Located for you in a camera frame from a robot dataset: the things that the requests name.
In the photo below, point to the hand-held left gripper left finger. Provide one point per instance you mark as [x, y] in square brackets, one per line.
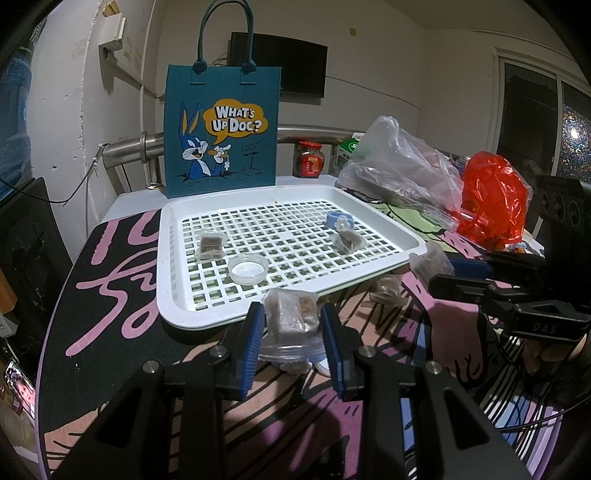
[251, 346]

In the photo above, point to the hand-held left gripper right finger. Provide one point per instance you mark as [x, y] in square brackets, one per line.
[334, 350]

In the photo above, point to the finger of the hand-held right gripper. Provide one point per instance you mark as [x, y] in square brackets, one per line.
[466, 266]
[461, 286]

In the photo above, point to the white round lid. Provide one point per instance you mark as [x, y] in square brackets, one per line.
[284, 357]

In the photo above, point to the clear packet brown contents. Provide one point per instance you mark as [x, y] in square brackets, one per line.
[431, 263]
[388, 299]
[347, 241]
[210, 243]
[288, 311]
[391, 284]

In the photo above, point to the clear round lid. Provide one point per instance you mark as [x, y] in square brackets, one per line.
[248, 268]

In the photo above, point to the white perforated plastic tray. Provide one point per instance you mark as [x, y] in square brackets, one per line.
[168, 286]

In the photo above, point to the blue flower clip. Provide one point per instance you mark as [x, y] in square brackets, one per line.
[339, 220]

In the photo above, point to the person's right hand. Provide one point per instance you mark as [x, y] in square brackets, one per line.
[540, 364]

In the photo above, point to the small clear plastic box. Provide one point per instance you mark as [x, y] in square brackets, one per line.
[436, 216]

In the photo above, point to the red plastic bag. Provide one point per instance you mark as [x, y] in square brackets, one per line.
[494, 198]

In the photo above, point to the clear plastic bag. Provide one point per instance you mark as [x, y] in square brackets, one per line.
[397, 161]

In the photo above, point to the colourful cartoon printed mat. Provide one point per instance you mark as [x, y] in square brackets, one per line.
[115, 300]

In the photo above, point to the dark glass window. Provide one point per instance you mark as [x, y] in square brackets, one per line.
[531, 115]

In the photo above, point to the green white carton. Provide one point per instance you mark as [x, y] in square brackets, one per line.
[346, 150]

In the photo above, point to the red sauce jar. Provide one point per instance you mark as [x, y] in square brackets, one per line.
[308, 161]

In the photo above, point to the smartphone with lit screen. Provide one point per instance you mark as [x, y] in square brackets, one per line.
[18, 385]

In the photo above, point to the black water dispenser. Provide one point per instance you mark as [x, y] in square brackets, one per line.
[32, 244]

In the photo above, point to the teal cartoon tote bag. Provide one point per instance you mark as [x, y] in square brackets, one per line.
[263, 92]

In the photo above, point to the large blue water bottle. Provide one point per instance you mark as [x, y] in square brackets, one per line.
[16, 115]

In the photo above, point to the steel bed rail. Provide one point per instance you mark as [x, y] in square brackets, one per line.
[124, 150]

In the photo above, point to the black wall television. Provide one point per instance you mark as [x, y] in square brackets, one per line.
[286, 64]

